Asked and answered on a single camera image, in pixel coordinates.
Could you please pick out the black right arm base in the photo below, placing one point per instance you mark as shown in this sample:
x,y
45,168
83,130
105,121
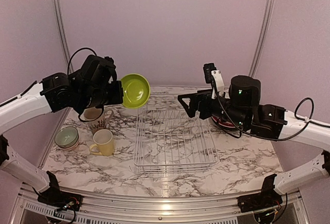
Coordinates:
x,y
258,201

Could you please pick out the aluminium left corner post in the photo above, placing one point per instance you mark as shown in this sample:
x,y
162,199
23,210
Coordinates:
x,y
61,29

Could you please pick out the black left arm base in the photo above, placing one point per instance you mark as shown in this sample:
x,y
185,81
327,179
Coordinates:
x,y
62,200

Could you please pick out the aluminium front rail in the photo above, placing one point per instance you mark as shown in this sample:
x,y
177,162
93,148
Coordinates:
x,y
107,208

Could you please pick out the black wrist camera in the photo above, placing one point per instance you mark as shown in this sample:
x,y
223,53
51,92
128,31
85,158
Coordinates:
x,y
213,76
98,72

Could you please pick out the orange rimmed white bowl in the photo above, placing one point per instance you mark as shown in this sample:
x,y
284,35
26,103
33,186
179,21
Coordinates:
x,y
71,148

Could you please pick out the pink polka dot plate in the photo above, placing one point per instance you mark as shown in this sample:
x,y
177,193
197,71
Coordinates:
x,y
227,125

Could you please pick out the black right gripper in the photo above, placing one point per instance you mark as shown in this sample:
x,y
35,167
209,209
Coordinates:
x,y
203,95

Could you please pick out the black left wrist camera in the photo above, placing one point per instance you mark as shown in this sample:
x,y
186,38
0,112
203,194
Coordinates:
x,y
98,72

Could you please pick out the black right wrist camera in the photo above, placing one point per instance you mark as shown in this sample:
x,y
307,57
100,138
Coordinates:
x,y
213,76

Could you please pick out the white wire dish rack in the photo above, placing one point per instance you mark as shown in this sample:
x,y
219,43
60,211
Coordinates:
x,y
168,141

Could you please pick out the aluminium corner post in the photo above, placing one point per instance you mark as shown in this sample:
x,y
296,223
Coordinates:
x,y
61,29
265,24

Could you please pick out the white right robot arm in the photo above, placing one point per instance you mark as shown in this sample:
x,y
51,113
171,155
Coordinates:
x,y
274,123

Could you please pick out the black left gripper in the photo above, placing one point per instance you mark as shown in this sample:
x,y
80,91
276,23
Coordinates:
x,y
117,97

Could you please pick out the aluminium right corner post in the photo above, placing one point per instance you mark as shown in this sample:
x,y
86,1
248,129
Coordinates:
x,y
265,24

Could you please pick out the patterned cream mug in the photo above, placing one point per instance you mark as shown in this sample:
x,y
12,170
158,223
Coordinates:
x,y
96,119

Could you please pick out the yellow mug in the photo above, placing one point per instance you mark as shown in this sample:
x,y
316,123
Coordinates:
x,y
103,143

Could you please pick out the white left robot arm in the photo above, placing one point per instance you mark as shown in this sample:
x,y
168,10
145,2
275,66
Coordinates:
x,y
52,94

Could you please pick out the lime green bowl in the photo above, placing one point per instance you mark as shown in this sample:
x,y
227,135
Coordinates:
x,y
136,90

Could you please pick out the light blue bowl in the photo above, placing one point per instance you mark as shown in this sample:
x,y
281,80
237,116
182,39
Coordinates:
x,y
67,137

